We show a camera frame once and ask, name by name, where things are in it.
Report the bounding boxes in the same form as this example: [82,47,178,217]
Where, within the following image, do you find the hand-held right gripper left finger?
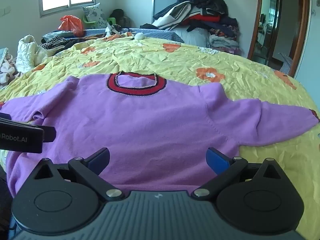
[34,147,125,201]

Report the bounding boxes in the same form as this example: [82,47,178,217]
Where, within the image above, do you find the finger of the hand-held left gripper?
[42,126,57,143]

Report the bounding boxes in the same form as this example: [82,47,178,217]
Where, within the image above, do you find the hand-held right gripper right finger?
[191,147,286,201]

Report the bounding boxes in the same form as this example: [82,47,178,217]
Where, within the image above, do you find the purple sweater with red collar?
[0,71,319,198]

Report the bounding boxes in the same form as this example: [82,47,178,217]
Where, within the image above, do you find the heap of light clothes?
[0,47,19,88]

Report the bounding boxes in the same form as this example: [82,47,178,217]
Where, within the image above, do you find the dark patterned clothes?
[40,30,87,51]

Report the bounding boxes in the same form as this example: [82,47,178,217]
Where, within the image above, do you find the pile of mixed clothes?
[139,0,242,55]

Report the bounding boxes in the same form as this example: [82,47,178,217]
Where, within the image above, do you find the white quilted jacket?
[15,34,54,73]

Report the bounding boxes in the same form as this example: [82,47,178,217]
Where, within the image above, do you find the orange plastic bag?
[58,15,85,37]

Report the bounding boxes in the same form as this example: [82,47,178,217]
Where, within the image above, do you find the yellow floral bedsheet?
[0,36,320,240]

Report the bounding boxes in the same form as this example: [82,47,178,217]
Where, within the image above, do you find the green plastic chair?
[83,15,117,29]

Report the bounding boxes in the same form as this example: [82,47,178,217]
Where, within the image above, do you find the white floral pillow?
[82,2,110,29]

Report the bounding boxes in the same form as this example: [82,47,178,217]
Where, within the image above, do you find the blue quilted blanket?
[84,27,185,43]

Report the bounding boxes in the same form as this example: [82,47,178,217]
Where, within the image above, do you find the dark bag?
[110,9,131,27]

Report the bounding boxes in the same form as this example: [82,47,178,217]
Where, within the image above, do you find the grey monitor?
[152,0,185,24]

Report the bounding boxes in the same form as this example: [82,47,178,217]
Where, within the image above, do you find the wooden door frame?
[247,0,311,77]

